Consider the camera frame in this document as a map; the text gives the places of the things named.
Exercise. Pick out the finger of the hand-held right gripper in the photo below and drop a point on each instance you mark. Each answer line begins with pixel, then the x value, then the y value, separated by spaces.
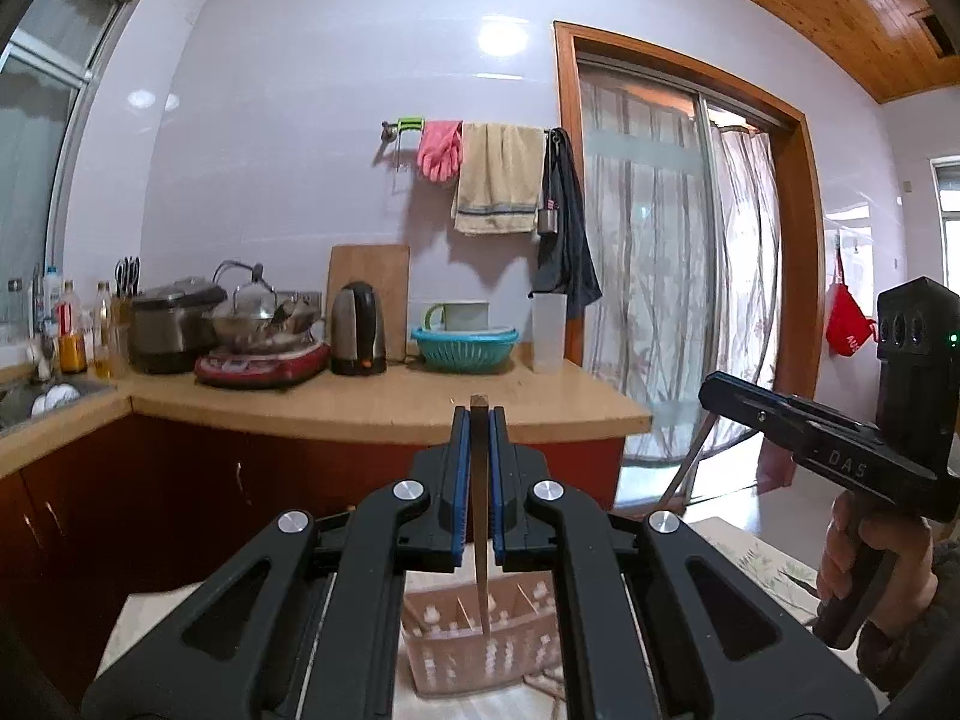
pixel 750 396
pixel 765 427

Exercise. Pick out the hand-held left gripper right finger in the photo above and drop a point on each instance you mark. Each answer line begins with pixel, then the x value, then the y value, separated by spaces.
pixel 496 495

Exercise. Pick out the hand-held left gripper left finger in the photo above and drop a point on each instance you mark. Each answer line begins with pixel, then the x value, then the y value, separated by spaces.
pixel 463 495

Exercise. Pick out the pink plastic utensil basket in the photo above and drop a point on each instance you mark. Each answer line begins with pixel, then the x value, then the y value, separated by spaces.
pixel 517 645

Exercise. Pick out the person's right forearm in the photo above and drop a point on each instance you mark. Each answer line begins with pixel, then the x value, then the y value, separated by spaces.
pixel 926 652

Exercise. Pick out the person's right hand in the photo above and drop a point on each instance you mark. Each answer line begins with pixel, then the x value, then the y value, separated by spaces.
pixel 907 574

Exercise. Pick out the red hanging bag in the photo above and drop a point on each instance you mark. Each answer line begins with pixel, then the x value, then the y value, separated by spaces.
pixel 847 322

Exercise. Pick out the beige kitchen countertop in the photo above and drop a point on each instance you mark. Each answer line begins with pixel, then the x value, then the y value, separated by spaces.
pixel 375 405

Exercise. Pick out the floral tablecloth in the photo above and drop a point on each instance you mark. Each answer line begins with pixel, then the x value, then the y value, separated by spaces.
pixel 750 562

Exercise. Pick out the teal plastic colander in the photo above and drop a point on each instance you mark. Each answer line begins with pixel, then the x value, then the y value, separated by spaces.
pixel 465 351

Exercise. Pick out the sheer floral curtain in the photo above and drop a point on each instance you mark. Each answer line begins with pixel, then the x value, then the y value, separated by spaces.
pixel 660 277

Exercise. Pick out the white translucent container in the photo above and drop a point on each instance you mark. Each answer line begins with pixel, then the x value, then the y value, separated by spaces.
pixel 548 337

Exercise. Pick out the steel electric kettle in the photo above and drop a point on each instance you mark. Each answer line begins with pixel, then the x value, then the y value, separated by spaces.
pixel 358 330

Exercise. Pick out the dark grey cloth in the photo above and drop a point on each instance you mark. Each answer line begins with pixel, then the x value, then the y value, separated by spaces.
pixel 574 240

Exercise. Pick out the red induction cooker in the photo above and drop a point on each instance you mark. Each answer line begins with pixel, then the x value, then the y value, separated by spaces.
pixel 262 369

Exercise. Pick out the wooden cutting board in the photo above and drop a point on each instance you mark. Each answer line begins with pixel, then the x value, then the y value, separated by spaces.
pixel 375 266

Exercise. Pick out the hanging steel cup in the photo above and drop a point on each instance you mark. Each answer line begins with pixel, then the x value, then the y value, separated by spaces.
pixel 548 219

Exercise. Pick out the beige towel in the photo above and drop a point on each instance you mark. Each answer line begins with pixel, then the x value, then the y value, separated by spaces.
pixel 499 180

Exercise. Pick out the grey rice cooker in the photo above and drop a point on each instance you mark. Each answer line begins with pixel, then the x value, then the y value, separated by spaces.
pixel 169 330

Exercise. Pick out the pink rubber gloves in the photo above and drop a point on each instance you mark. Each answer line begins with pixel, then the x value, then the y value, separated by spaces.
pixel 439 154

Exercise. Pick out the ceiling vent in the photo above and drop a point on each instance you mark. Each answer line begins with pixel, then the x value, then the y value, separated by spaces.
pixel 937 34

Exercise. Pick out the green clip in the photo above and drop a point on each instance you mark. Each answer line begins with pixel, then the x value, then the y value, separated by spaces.
pixel 411 125

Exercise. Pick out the yellow oil bottle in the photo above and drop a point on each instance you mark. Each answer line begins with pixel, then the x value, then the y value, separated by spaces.
pixel 103 337

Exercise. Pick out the white bowls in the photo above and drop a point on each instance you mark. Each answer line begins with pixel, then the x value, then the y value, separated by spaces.
pixel 56 397

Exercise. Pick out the red label oil bottle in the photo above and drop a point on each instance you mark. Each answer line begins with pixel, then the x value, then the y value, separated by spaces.
pixel 73 337

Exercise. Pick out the steel kitchen sink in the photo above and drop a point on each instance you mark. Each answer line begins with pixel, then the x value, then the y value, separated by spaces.
pixel 22 405

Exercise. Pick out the white plastic bottle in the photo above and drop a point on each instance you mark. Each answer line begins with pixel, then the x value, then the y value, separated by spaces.
pixel 51 300

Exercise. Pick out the clear glass bottle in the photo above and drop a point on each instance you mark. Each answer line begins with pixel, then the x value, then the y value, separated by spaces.
pixel 13 307

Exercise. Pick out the wooden frame sliding door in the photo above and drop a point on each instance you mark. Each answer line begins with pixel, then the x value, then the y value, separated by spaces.
pixel 806 240

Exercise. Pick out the small white frame window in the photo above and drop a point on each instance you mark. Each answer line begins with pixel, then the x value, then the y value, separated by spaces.
pixel 949 195

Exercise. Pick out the steel towel rail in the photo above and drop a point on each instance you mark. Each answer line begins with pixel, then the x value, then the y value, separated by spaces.
pixel 390 127

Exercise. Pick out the aluminium frame window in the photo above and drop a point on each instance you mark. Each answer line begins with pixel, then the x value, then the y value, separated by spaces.
pixel 45 90

